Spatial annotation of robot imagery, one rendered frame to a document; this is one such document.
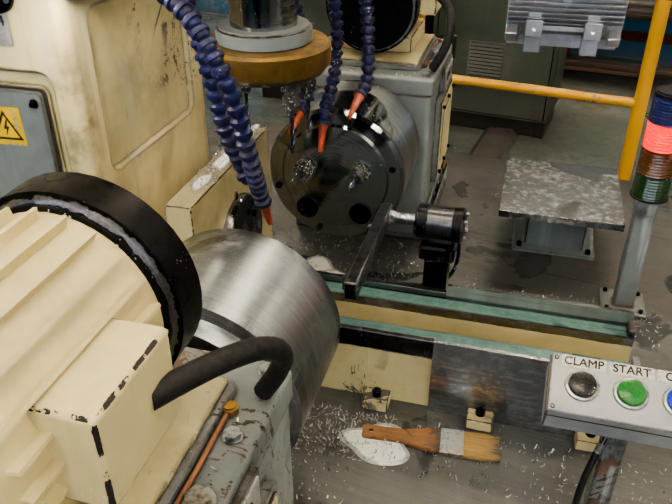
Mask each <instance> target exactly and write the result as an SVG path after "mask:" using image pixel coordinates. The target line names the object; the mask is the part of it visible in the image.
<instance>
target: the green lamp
mask: <svg viewBox="0 0 672 504"><path fill-rule="evenodd" d="M671 183H672V177H671V178H668V179H654V178H649V177H646V176H643V175H642V174H640V173H639V172H638V171H637V170H636V172H635V177H634V180H633V185H632V189H631V193H632V194H633V195H634V196H635V197H637V198H639V199H641V200H645V201H650V202H661V201H664V200H666V199H667V197H668V194H669V191H670V187H671Z"/></svg>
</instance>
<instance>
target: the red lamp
mask: <svg viewBox="0 0 672 504"><path fill-rule="evenodd" d="M646 127H647V128H646V131H645V134H644V140H643V143H642V146H643V147H644V148H646V149H647V150H649V151H651V152H655V153H660V154H672V128H666V127H661V126H657V125H655V124H653V123H651V122H650V121H649V120H648V122H647V126H646Z"/></svg>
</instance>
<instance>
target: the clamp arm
mask: <svg viewBox="0 0 672 504"><path fill-rule="evenodd" d="M392 207H393V205H392V204H389V203H381V205H380V207H379V209H378V211H377V214H376V216H375V218H374V220H373V222H372V224H368V226H367V235H366V237H365V239H364V241H363V243H362V245H361V247H360V249H359V252H358V254H357V256H356V258H355V260H354V262H353V264H352V266H351V268H350V271H349V273H348V275H347V274H344V276H343V278H342V289H343V290H344V299H348V300H357V298H358V296H359V294H360V291H361V289H362V287H363V284H364V282H365V280H366V277H367V275H368V273H369V270H370V268H371V266H372V263H373V261H374V259H375V257H376V254H377V252H378V250H379V247H380V245H381V243H382V240H383V238H384V236H385V233H386V231H387V229H388V226H389V225H390V224H391V223H390V222H393V224H395V223H394V219H390V217H392V218H394V216H395V214H394V213H391V211H392V212H396V211H394V210H392Z"/></svg>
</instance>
